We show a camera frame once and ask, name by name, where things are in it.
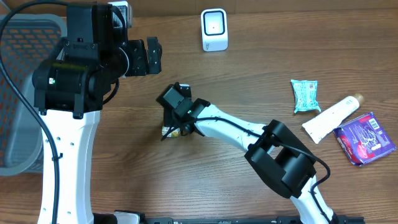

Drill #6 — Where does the green yellow snack bar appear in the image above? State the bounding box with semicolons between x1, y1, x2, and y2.
162;126;180;139

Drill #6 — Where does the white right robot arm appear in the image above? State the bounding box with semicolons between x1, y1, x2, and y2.
156;82;339;223

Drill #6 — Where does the grey plastic basket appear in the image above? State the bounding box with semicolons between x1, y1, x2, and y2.
0;14;66;177

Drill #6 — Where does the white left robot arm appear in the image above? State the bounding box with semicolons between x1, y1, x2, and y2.
32;1;162;223

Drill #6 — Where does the white tube gold cap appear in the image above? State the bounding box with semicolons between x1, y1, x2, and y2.
302;93;364;144

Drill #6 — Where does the white barcode scanner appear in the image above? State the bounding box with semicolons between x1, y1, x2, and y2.
200;8;228;52

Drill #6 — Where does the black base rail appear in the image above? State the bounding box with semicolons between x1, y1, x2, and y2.
136;213;366;224

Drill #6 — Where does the teal snack wrapper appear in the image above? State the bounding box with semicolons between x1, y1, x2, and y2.
290;80;321;113

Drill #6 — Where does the brown cardboard backboard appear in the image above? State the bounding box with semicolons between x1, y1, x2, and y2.
0;0;398;22

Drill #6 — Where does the purple pad package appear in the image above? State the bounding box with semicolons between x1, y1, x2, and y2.
333;112;397;166

